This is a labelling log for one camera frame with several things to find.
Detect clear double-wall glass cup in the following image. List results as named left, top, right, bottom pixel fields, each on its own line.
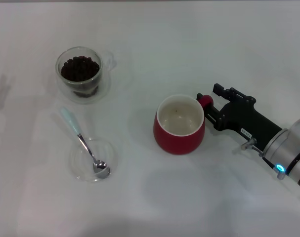
left=55, top=46, right=117, bottom=105

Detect blue-handled metal spoon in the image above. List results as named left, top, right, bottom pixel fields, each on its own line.
left=60, top=106, right=111, bottom=179

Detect clear glass saucer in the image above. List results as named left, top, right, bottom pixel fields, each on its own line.
left=70, top=137, right=120, bottom=184

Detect dark coffee beans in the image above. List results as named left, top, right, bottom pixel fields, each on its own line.
left=60, top=56, right=100, bottom=98

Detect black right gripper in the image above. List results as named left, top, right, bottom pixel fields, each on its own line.
left=196, top=83, right=283, bottom=152

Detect red ceramic mug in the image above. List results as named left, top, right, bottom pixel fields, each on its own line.
left=153, top=94, right=214, bottom=156

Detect right arm cable with plug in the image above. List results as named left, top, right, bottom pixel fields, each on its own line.
left=240, top=138, right=287, bottom=180

